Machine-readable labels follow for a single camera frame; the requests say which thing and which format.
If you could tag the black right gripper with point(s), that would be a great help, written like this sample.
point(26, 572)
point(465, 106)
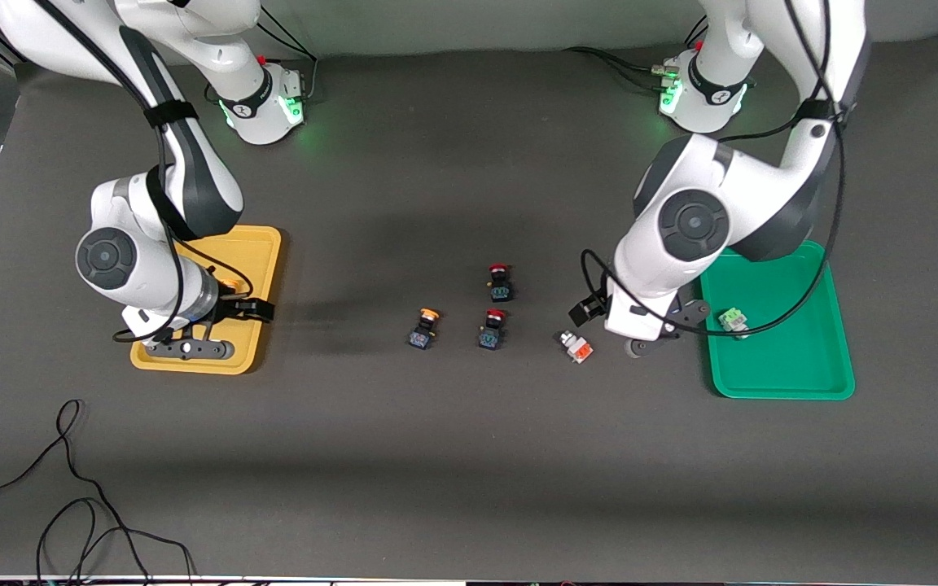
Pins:
point(251, 310)

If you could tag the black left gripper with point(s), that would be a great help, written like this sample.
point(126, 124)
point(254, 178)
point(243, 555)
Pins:
point(588, 309)

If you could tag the yellow push button switch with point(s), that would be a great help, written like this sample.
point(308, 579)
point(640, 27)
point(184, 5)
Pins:
point(230, 283)
point(420, 337)

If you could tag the button switch with orange block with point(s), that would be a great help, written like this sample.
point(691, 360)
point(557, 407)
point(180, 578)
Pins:
point(579, 350)

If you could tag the button switch with green block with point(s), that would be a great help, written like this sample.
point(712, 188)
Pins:
point(732, 319)

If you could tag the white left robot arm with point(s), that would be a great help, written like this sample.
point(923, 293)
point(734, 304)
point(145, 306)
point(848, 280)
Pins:
point(697, 224)

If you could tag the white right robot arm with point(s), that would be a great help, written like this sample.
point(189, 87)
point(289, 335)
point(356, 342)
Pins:
point(119, 260)

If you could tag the yellow plastic tray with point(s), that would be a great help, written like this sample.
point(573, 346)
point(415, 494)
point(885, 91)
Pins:
point(261, 260)

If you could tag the dark grey table mat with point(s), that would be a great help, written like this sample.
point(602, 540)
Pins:
point(469, 456)

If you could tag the green plastic tray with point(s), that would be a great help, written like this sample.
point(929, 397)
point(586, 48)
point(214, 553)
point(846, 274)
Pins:
point(786, 366)

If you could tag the red push button switch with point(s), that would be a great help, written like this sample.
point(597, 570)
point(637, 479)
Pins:
point(489, 337)
point(500, 289)

